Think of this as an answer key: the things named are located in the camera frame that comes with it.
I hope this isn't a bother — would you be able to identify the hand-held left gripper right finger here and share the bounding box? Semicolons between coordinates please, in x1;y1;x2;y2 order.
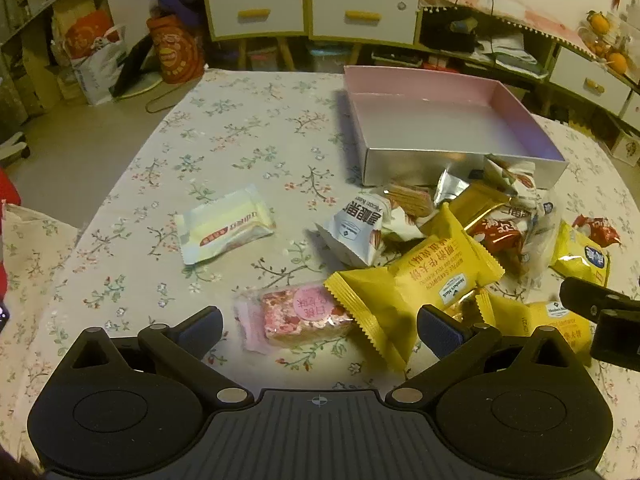
385;304;593;408

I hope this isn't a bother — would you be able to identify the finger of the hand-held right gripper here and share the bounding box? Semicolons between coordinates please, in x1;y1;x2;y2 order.
559;276;640;322
590;309;640;372

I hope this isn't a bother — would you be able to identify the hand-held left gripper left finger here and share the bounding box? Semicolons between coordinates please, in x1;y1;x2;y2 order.
47;305;256;409

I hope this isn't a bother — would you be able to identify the yellow waffle packet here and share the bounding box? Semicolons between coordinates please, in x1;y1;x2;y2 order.
475;292;596;367
325;202;506;373
549;220;612;288

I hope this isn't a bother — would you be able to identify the small red candy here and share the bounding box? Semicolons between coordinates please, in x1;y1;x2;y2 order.
572;215;622;248

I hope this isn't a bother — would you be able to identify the pink nougat packet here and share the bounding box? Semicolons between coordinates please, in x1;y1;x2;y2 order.
235;280;361;356

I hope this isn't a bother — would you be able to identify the red snack packet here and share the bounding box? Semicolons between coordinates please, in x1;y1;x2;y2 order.
470;210;536;259

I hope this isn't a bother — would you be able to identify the cream white snack packet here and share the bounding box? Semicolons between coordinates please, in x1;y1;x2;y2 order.
177;184;277;266

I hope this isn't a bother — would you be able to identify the white pecan packet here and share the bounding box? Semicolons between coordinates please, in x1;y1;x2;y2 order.
314;187;401;267

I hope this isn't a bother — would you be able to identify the gold brown packet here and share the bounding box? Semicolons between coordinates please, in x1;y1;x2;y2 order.
450;182;512;233

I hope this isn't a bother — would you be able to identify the white nut print packet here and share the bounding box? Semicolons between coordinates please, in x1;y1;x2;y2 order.
482;155;539;197

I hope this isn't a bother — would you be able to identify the silver foil packet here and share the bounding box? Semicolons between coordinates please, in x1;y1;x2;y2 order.
432;170;473;208

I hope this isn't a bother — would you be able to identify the pink box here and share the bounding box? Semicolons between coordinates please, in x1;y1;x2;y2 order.
342;65;570;188

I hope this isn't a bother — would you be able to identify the printed cardboard box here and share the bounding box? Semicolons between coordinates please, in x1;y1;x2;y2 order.
612;130;640;168

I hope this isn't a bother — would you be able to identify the white drawer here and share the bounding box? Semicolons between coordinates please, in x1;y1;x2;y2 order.
310;0;420;45
547;46;632;113
206;0;306;38
620;92;640;127

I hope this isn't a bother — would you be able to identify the floral tablecloth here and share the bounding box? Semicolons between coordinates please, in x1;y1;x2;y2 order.
20;67;640;466

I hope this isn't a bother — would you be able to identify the pile of papers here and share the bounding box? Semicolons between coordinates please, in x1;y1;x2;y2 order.
475;35;549;79

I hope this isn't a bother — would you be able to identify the white round base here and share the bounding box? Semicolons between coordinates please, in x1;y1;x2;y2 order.
120;72;166;99

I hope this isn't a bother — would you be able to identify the white office chair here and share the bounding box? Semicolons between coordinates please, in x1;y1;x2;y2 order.
0;132;29;167

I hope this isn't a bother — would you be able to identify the black flat panel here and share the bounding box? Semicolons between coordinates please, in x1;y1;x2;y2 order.
109;37;151;98

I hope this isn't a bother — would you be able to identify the white shopping bag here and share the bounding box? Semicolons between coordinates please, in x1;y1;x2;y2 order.
70;25;128;106

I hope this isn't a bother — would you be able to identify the orange patterned bag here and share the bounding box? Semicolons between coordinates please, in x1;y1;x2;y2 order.
146;14;206;85

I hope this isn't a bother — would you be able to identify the black storage basket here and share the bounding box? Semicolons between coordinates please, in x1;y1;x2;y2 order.
419;10;478;54

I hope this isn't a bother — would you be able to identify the yellow wooden cabinet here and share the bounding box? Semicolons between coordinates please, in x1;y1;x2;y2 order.
197;0;640;128

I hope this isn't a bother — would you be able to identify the pink table runner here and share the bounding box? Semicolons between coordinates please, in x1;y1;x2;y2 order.
387;0;593;58

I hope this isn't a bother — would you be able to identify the red orange bag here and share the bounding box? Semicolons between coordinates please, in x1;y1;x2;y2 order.
62;10;118;61

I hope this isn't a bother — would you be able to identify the wooden shelf unit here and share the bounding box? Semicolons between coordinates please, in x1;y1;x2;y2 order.
0;0;106;111

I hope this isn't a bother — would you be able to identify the black floor cable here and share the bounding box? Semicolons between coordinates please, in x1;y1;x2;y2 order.
145;82;197;114

